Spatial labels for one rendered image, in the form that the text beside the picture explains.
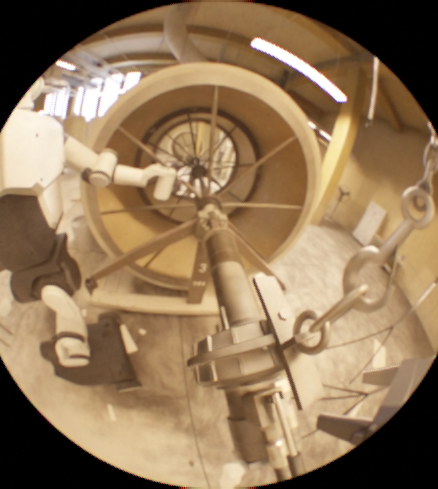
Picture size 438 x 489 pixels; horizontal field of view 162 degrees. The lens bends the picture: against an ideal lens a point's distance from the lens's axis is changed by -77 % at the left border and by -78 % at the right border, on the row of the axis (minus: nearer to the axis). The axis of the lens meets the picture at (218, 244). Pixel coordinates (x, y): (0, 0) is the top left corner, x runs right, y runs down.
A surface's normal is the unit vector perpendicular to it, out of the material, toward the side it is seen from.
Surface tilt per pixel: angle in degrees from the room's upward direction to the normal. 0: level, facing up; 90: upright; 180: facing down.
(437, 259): 90
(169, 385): 0
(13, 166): 82
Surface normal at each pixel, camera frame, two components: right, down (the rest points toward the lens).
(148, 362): 0.24, -0.78
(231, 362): -0.47, -0.63
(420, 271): -0.95, -0.08
